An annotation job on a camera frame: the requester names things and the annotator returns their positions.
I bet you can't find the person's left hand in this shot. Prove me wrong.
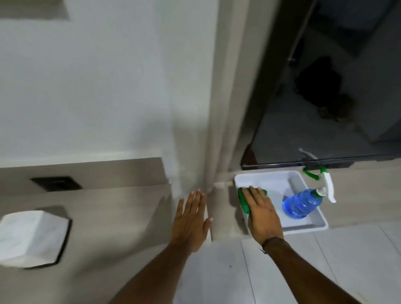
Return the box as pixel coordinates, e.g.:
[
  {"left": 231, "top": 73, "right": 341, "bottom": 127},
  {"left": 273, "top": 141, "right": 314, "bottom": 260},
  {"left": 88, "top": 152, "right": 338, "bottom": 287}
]
[{"left": 169, "top": 189, "right": 214, "bottom": 253}]

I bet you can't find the person's right hand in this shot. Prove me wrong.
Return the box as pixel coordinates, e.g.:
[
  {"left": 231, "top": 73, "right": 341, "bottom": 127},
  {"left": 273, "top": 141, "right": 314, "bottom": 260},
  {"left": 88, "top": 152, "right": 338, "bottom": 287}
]
[{"left": 241, "top": 186, "right": 285, "bottom": 247}]

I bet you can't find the green sponge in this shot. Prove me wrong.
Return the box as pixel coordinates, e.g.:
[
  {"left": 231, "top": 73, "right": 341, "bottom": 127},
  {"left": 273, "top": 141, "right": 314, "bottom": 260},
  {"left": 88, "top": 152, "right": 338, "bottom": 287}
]
[{"left": 237, "top": 187, "right": 268, "bottom": 215}]

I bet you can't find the person's left forearm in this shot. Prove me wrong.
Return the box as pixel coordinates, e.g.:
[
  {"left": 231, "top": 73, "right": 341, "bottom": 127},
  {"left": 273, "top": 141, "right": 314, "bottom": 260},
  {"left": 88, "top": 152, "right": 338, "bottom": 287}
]
[{"left": 108, "top": 243, "right": 196, "bottom": 304}]

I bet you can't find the person's right forearm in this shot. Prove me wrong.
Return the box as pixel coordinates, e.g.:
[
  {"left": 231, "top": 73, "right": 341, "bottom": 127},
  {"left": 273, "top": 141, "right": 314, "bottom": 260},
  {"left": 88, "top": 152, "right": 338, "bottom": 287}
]
[{"left": 261, "top": 237, "right": 365, "bottom": 304}]

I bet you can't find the white plastic tray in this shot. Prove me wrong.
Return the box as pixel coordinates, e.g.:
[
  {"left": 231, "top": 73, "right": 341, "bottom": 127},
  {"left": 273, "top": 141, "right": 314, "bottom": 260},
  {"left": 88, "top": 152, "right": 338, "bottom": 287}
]
[{"left": 234, "top": 170, "right": 329, "bottom": 236}]

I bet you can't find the blue spray bottle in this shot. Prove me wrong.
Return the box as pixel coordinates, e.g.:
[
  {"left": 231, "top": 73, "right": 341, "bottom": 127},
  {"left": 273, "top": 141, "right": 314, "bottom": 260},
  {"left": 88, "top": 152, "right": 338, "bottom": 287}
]
[{"left": 282, "top": 168, "right": 337, "bottom": 220}]

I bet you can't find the dark framed glass door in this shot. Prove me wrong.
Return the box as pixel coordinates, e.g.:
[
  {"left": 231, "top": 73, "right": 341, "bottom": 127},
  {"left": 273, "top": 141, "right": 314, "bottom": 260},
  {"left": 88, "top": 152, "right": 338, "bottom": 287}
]
[{"left": 241, "top": 0, "right": 401, "bottom": 171}]

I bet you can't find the black bag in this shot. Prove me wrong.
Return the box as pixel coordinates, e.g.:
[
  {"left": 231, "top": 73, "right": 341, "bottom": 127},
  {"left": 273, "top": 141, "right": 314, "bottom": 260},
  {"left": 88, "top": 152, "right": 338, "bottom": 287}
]
[{"left": 295, "top": 56, "right": 343, "bottom": 108}]

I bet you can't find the white tissue pack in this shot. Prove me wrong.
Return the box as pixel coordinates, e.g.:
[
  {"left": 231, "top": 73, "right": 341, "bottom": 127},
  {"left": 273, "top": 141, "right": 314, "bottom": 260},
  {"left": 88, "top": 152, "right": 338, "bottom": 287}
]
[{"left": 0, "top": 210, "right": 70, "bottom": 269}]

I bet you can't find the black wall plate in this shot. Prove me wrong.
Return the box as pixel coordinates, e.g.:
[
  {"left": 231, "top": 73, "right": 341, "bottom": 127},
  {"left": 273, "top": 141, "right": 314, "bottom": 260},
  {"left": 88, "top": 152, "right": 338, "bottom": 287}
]
[{"left": 30, "top": 176, "right": 83, "bottom": 192}]

